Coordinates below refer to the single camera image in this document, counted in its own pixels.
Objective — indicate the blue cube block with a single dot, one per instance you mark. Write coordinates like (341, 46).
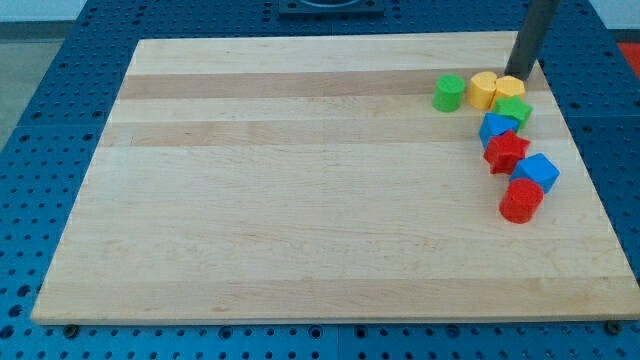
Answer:
(537, 168)

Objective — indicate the light wooden board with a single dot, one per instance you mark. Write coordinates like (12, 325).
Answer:
(310, 180)

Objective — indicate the green cylinder block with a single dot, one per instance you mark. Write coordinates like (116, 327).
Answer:
(448, 93)

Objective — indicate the blue crescent block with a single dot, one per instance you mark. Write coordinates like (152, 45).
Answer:
(495, 125)

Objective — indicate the yellow heart-shaped block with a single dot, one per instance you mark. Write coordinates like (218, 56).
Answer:
(482, 88)

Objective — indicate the red star block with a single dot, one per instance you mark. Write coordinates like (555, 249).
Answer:
(504, 151)

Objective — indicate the red cylinder block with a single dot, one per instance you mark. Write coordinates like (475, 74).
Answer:
(521, 200)

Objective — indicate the green star block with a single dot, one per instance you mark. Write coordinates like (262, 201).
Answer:
(514, 107)

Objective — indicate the yellow hexagon block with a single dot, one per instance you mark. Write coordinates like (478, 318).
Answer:
(508, 86)

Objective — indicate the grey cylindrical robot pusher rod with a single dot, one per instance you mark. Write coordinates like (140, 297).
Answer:
(530, 38)

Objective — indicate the black bolt front left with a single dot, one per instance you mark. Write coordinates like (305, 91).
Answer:
(70, 331)

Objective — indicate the black bolt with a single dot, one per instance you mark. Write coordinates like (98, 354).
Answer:
(70, 331)
(613, 328)

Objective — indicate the black bolt front right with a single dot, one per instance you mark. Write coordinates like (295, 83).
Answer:
(613, 328)

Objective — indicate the dark robot base mount plate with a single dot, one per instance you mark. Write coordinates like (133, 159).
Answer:
(288, 8)

